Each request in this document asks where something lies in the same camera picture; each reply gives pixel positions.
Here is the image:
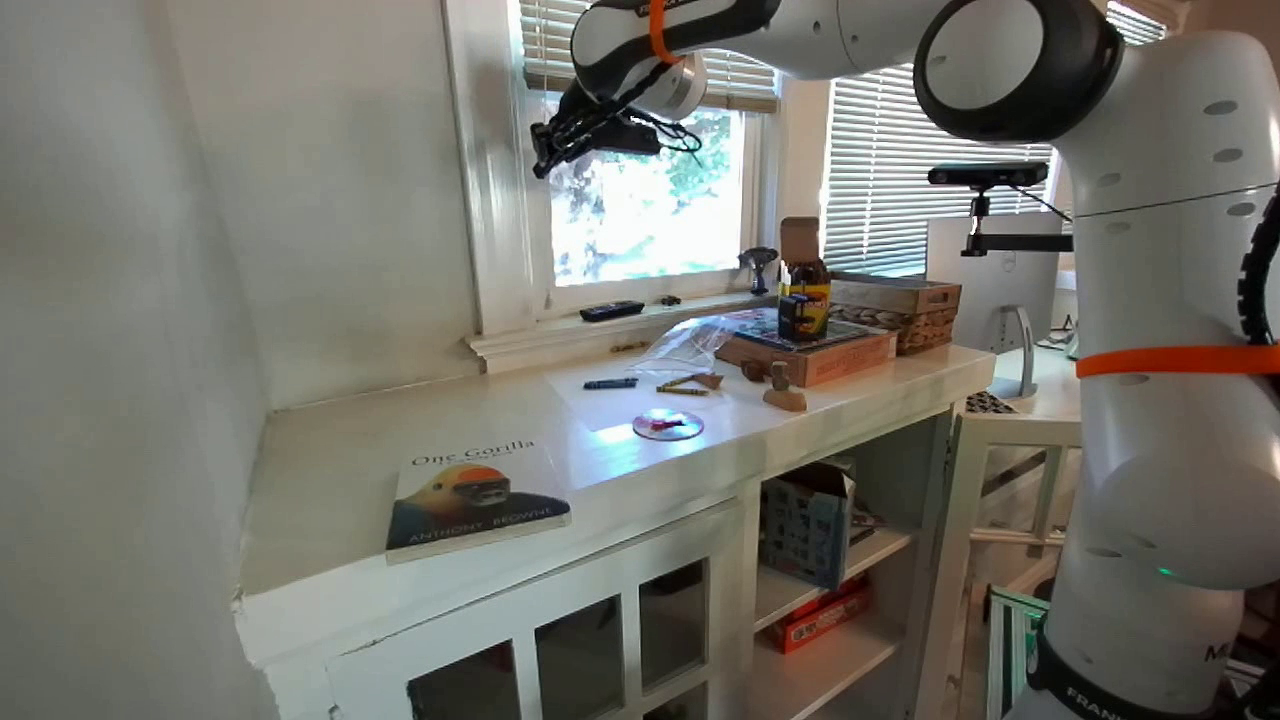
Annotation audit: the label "white computer monitor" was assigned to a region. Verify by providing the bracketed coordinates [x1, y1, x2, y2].
[925, 211, 1078, 403]

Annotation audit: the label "wooden triangle pieces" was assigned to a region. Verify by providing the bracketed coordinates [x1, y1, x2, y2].
[652, 369, 728, 399]

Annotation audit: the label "white framed window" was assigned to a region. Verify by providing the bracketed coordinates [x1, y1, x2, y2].
[441, 0, 808, 380]

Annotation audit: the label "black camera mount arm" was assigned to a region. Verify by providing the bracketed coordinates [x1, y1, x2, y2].
[955, 185, 1078, 258]

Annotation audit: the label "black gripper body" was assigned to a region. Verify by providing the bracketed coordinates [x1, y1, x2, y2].
[534, 80, 620, 158]

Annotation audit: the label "narrow orange arm strap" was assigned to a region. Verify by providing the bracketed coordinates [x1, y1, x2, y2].
[642, 0, 677, 63]

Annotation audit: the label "white cabinet with glass doors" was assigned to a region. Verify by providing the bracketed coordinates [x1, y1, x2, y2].
[231, 337, 998, 720]

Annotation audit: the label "green framed panel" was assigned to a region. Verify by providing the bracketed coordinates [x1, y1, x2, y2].
[983, 583, 1055, 720]

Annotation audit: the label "black remote control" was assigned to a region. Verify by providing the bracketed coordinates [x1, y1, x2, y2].
[574, 294, 648, 324]

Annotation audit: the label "colourful round disc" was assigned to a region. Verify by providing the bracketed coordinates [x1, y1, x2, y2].
[626, 403, 707, 443]

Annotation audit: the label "black stereo camera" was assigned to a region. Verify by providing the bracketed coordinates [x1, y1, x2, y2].
[925, 158, 1053, 192]

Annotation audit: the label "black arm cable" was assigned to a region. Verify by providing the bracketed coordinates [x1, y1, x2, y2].
[1230, 185, 1280, 351]

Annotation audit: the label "wide orange arm strap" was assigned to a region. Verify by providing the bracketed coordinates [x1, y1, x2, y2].
[1072, 339, 1280, 385]

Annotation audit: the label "book with bird cover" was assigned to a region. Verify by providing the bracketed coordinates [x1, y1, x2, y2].
[379, 431, 574, 554]

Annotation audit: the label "yellow green crayon box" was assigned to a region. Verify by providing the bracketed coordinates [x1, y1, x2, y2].
[774, 211, 839, 348]

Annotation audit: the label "stacked wooden crates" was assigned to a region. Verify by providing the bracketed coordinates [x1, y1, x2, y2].
[833, 277, 969, 361]

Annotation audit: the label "blue plastic crate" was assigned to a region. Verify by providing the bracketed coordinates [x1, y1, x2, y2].
[757, 471, 854, 592]

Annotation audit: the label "small wooden figure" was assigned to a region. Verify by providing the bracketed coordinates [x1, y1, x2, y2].
[757, 357, 811, 416]

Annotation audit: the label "red cardboard box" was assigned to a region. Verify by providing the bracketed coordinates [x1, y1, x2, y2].
[765, 572, 877, 657]

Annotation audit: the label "white slatted window blinds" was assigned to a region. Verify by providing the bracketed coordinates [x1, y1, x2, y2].
[819, 58, 1072, 278]
[514, 0, 784, 115]

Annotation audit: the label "small black stand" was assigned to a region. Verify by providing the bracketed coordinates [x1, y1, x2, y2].
[737, 242, 784, 300]

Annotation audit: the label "clear plastic bag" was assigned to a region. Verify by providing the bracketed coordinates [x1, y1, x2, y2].
[634, 311, 751, 385]

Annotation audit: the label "reddish wooden box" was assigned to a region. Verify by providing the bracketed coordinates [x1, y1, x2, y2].
[711, 317, 901, 392]

